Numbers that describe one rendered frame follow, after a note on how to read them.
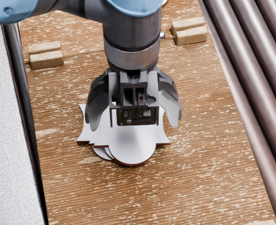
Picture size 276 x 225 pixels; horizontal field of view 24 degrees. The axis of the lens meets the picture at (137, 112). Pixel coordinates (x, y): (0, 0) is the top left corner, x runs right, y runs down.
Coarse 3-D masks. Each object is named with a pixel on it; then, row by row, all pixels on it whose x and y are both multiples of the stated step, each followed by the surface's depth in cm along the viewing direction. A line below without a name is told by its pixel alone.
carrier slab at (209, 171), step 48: (192, 48) 120; (48, 96) 114; (192, 96) 114; (48, 144) 109; (192, 144) 109; (240, 144) 109; (48, 192) 104; (96, 192) 104; (144, 192) 104; (192, 192) 104; (240, 192) 104
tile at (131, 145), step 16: (112, 112) 109; (160, 112) 109; (112, 128) 107; (128, 128) 107; (144, 128) 107; (160, 128) 107; (96, 144) 106; (112, 144) 106; (128, 144) 106; (144, 144) 106; (160, 144) 106; (128, 160) 104; (144, 160) 104
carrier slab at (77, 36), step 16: (176, 0) 126; (192, 0) 126; (48, 16) 124; (64, 16) 124; (176, 16) 124; (192, 16) 124; (32, 32) 122; (48, 32) 122; (64, 32) 122; (80, 32) 122; (96, 32) 122; (208, 32) 122; (64, 48) 120; (80, 48) 120; (96, 48) 120
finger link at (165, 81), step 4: (160, 72) 96; (160, 76) 96; (164, 76) 96; (168, 76) 97; (160, 80) 96; (164, 80) 96; (168, 80) 97; (172, 80) 98; (160, 84) 97; (164, 84) 97; (168, 84) 97; (172, 84) 97; (160, 88) 97; (164, 88) 97; (168, 88) 98; (172, 88) 98; (176, 88) 100; (168, 92) 98; (172, 92) 99; (176, 92) 100; (172, 96) 99; (176, 96) 100; (176, 100) 100
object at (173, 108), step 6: (162, 90) 98; (162, 96) 98; (168, 96) 99; (162, 102) 98; (168, 102) 99; (174, 102) 101; (168, 108) 99; (174, 108) 101; (180, 108) 102; (168, 114) 98; (174, 114) 100; (180, 114) 104; (174, 120) 99; (174, 126) 99
